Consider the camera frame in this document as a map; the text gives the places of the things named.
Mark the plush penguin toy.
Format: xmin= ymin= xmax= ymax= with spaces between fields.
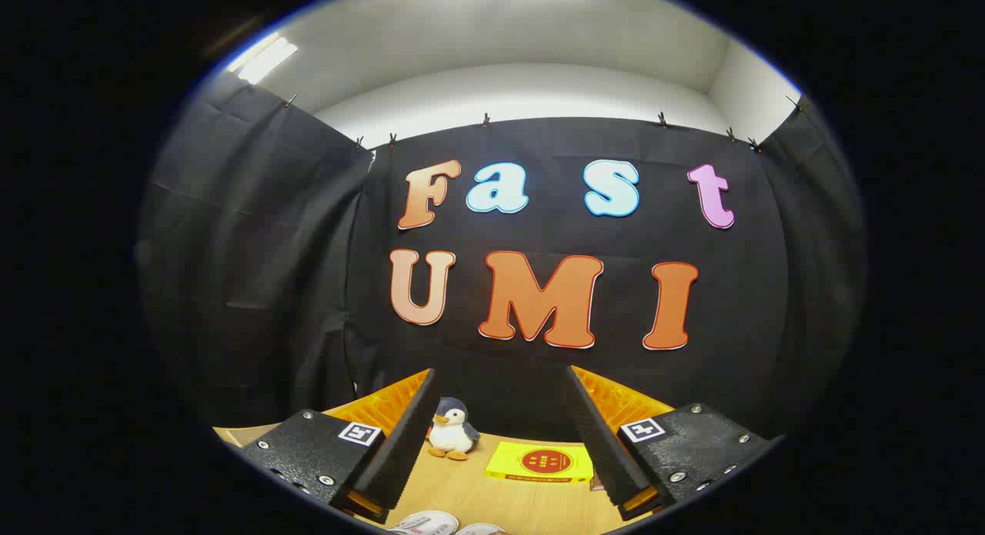
xmin=426 ymin=396 xmax=482 ymax=461

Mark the yellow book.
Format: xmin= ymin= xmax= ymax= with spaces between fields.
xmin=485 ymin=441 xmax=595 ymax=484

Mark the ceiling light panel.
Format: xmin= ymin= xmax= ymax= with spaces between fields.
xmin=227 ymin=33 xmax=299 ymax=85

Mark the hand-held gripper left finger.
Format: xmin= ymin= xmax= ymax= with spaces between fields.
xmin=235 ymin=368 xmax=443 ymax=524

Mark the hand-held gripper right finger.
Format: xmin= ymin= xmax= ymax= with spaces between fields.
xmin=566 ymin=364 xmax=774 ymax=520

